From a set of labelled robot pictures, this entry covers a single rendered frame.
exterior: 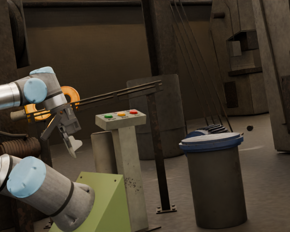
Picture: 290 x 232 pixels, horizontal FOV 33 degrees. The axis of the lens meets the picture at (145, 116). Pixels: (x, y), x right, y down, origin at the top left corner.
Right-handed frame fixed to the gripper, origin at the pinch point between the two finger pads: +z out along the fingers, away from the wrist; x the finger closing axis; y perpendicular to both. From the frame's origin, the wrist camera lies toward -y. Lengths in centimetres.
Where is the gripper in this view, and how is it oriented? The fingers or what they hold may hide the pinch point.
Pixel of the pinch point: (72, 155)
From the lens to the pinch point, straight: 197.5
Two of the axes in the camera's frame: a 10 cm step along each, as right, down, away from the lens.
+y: 8.8, -4.0, 2.6
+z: 3.8, 9.2, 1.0
